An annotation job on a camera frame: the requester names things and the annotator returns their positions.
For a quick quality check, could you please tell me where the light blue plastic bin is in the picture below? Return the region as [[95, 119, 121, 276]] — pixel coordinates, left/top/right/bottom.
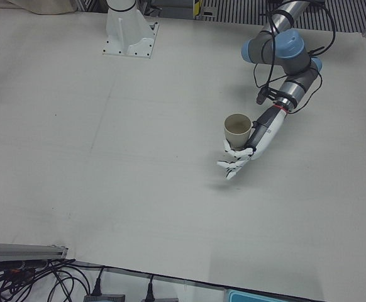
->
[[225, 289, 297, 302]]

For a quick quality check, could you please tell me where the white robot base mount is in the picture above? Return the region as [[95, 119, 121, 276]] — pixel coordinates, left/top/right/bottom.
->
[[101, 0, 160, 60]]

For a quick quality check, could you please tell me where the aluminium extrusion bar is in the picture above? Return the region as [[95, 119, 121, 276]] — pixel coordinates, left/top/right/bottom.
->
[[0, 242, 69, 262]]

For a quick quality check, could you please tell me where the beige paper cup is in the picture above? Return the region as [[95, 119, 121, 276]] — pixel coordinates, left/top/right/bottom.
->
[[223, 113, 253, 148]]

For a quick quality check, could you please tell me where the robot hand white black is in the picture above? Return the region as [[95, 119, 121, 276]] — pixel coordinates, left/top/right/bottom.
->
[[216, 105, 289, 181]]

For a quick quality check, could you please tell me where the black striped floor grating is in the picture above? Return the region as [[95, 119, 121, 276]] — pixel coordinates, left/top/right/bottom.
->
[[201, 0, 366, 34]]

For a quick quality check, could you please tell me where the beige cloth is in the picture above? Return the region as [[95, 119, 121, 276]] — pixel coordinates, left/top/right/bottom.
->
[[6, 0, 77, 16]]

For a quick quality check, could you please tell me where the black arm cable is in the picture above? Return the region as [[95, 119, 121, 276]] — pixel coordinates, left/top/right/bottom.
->
[[252, 0, 336, 114]]

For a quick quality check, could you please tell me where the grey power adapter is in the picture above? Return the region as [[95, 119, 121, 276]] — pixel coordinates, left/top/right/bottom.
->
[[84, 294, 126, 302]]

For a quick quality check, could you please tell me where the black power plug cable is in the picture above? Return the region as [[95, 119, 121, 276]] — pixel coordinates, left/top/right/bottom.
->
[[93, 266, 107, 296], [145, 274, 155, 299]]

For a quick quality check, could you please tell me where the black cable bundle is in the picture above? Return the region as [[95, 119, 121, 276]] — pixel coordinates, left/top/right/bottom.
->
[[0, 258, 91, 302]]

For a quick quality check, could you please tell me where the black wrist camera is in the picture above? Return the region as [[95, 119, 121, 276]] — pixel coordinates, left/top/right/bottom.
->
[[255, 87, 280, 105]]

